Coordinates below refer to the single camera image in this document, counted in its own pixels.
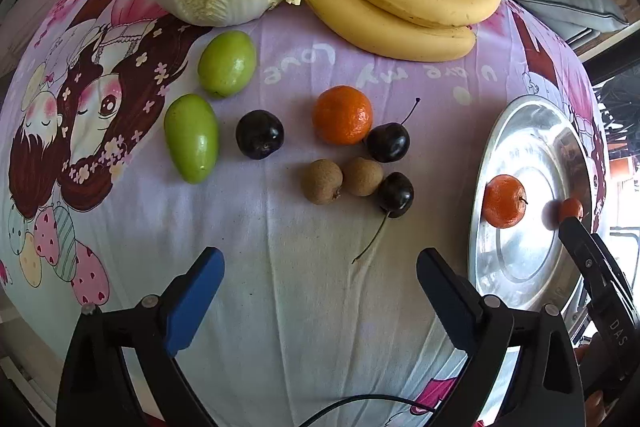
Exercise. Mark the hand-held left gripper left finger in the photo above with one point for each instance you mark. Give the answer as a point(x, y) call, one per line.
point(192, 302)

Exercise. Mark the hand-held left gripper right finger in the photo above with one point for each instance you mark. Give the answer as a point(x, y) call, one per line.
point(447, 302)

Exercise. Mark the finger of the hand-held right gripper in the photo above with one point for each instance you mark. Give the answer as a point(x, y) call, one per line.
point(587, 252)

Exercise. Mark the mandarin orange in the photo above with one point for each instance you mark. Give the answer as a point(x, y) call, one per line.
point(504, 202)
point(343, 115)

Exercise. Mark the dark cherry with stem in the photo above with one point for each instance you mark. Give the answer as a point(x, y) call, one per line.
point(387, 143)
point(396, 194)

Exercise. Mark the round metal plate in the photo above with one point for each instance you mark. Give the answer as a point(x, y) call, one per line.
point(532, 142)

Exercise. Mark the long green jujube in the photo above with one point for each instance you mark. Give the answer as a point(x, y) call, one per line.
point(191, 139)

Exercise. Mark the stemless dark cherry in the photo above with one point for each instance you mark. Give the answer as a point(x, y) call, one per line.
point(260, 134)

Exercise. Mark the person's right hand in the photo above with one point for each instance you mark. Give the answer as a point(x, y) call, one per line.
point(596, 411)

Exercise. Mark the cartoon printed bedsheet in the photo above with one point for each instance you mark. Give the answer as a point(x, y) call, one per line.
point(300, 257)

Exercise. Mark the brown longan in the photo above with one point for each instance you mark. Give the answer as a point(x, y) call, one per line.
point(322, 182)
point(363, 177)

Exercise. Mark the round green jujube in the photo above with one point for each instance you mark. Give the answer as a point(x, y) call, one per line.
point(227, 63)

